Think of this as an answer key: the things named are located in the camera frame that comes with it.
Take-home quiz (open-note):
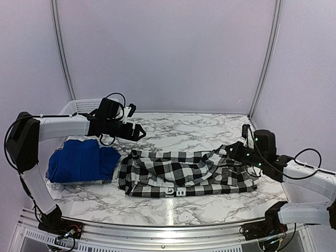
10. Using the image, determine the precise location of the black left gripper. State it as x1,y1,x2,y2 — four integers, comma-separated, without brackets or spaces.
104,118,146,141

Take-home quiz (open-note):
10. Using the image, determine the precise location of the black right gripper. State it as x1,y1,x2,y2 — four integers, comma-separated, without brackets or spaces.
226,141,266,169

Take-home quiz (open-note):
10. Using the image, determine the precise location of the black white checkered cloth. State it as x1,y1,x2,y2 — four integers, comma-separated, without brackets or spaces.
117,145,259,198

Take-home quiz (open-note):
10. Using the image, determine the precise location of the blue pleated skirt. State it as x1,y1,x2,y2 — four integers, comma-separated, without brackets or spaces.
48,139,121,184

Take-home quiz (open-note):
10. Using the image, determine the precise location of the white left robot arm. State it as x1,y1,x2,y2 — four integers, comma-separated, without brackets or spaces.
4,112,146,234

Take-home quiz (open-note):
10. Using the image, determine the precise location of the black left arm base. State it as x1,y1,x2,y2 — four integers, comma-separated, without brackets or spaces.
35,205,84,239

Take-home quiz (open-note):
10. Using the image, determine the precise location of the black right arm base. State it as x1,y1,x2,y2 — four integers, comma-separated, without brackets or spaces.
239,206,288,240

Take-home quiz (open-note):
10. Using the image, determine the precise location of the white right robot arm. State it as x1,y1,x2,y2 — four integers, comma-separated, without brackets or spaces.
225,141,335,235

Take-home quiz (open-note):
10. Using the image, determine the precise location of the white plastic laundry basket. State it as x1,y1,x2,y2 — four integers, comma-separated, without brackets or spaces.
59,98,102,116

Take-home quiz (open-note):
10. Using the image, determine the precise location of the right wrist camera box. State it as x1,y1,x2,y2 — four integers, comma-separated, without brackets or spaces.
241,124,277,162

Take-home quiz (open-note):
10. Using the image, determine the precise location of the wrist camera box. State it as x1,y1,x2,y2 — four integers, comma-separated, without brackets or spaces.
95,98,137,124
241,124,277,162

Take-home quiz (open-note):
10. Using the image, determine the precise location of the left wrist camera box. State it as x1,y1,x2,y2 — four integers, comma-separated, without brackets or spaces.
95,98,137,124

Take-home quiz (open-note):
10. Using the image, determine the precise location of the left aluminium wall post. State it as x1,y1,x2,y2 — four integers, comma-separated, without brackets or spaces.
50,0,76,100

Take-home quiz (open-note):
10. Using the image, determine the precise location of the aluminium wall post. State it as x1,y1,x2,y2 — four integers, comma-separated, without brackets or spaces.
248,0,283,120
50,0,76,100

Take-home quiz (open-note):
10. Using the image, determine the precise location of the right aluminium wall post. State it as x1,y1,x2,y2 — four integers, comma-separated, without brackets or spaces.
248,0,283,120

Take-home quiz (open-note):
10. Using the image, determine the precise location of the aluminium front frame rail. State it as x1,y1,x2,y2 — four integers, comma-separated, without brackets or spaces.
8,208,316,251

